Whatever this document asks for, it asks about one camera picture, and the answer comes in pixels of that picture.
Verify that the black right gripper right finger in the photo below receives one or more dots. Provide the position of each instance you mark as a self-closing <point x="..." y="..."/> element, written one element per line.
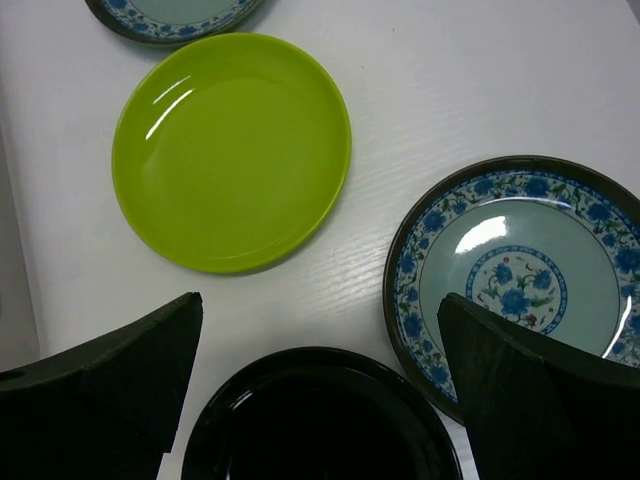
<point x="534" y="407"/>

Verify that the black plate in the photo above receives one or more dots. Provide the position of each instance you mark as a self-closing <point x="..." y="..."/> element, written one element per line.
<point x="319" y="413"/>

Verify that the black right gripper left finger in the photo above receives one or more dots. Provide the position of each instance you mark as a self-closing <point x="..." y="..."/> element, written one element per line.
<point x="106" y="409"/>

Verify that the blue floral plate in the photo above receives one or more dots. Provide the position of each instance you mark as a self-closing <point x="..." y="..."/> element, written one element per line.
<point x="169" y="23"/>
<point x="548" y="244"/>

